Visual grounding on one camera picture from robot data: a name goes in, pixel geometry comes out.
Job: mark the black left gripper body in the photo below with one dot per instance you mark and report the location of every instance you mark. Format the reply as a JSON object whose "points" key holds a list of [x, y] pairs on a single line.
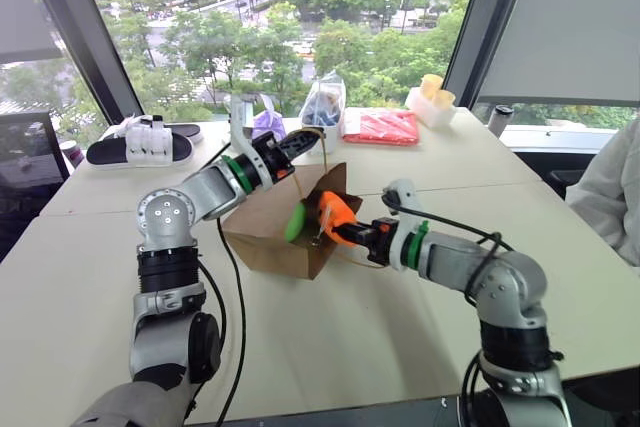
{"points": [[274, 158]]}

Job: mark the white container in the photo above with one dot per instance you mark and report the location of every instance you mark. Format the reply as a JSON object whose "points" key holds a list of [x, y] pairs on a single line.
{"points": [[327, 139]]}

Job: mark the black chair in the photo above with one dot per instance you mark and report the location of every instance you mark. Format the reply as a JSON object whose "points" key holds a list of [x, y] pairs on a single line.
{"points": [[555, 172], [25, 172]]}

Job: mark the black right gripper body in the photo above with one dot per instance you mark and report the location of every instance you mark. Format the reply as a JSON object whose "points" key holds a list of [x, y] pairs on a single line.
{"points": [[380, 242]]}

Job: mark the brown paper bag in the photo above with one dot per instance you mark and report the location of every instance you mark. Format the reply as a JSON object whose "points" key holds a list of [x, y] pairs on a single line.
{"points": [[260, 227]]}

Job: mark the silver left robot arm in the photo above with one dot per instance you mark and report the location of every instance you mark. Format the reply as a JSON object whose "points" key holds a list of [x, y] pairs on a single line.
{"points": [[165, 212]]}

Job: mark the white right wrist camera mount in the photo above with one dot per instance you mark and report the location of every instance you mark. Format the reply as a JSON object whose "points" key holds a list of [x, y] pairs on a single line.
{"points": [[401, 207]]}

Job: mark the yellow cup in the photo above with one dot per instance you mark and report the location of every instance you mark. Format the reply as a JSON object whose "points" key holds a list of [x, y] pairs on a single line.
{"points": [[431, 84], [444, 98]]}

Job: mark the white tumbler with dark lid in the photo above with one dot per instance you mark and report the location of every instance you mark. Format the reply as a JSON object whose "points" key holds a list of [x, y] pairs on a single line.
{"points": [[500, 121]]}

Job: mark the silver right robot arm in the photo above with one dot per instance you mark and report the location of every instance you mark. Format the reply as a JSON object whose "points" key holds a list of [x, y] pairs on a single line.
{"points": [[505, 277]]}

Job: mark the purple plastic bag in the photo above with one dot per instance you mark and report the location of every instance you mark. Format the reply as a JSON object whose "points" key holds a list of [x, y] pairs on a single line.
{"points": [[267, 126]]}

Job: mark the white purple cup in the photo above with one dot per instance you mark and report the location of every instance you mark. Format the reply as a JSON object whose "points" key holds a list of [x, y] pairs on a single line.
{"points": [[73, 153]]}

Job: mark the dark window frame post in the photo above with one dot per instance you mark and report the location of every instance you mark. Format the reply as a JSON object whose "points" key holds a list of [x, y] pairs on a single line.
{"points": [[487, 22], [80, 27]]}

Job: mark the clear plastic bag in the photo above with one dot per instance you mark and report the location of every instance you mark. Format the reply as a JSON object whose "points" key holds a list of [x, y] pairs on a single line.
{"points": [[325, 99]]}

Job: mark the plastic container yellow items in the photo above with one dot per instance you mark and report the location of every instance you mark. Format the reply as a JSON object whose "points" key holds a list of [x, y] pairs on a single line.
{"points": [[430, 112]]}

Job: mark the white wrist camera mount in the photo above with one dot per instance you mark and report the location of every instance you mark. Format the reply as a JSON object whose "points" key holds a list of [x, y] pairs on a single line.
{"points": [[241, 127], [401, 207]]}

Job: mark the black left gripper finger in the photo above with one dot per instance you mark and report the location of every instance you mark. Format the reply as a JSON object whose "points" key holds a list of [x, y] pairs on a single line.
{"points": [[306, 136], [309, 149]]}

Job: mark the black white slipper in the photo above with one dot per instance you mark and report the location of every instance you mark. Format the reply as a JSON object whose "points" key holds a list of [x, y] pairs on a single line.
{"points": [[142, 151], [182, 131]]}

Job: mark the green plush toy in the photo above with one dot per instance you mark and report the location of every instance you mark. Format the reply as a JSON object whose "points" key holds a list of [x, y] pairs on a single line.
{"points": [[296, 222]]}

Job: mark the orange plush toy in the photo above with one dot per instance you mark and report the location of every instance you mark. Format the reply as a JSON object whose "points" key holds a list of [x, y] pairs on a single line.
{"points": [[335, 211]]}

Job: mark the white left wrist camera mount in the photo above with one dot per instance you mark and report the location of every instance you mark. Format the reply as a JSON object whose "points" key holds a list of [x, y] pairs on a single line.
{"points": [[241, 127]]}

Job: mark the grey roller blind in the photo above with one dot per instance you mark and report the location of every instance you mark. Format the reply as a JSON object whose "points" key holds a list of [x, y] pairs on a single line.
{"points": [[575, 22], [20, 2]]}

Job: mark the person in white clothing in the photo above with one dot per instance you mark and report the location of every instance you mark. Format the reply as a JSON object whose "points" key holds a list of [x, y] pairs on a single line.
{"points": [[607, 197]]}

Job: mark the red folded packet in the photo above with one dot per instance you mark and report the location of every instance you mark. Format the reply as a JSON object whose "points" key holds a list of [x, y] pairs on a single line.
{"points": [[382, 127]]}

